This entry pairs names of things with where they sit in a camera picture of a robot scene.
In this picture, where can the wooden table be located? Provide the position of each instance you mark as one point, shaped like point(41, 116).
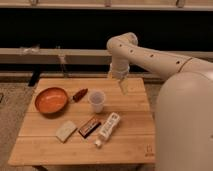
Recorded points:
point(123, 133)

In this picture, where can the white toothpaste tube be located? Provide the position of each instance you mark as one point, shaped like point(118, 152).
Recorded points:
point(107, 129)

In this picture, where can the white sponge block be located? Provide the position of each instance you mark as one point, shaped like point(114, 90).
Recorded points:
point(65, 130)

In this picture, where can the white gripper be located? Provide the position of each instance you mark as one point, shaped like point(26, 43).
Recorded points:
point(123, 83)

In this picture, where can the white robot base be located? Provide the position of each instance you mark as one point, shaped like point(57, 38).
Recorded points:
point(184, 123)

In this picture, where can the grey metal rail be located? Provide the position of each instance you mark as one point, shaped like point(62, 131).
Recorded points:
point(72, 56)

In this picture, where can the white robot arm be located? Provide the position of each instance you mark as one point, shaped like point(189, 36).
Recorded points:
point(156, 60)

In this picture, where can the brown chocolate bar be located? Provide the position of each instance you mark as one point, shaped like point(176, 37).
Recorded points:
point(89, 127)

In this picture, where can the orange frying pan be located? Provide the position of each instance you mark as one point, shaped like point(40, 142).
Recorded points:
point(54, 99)

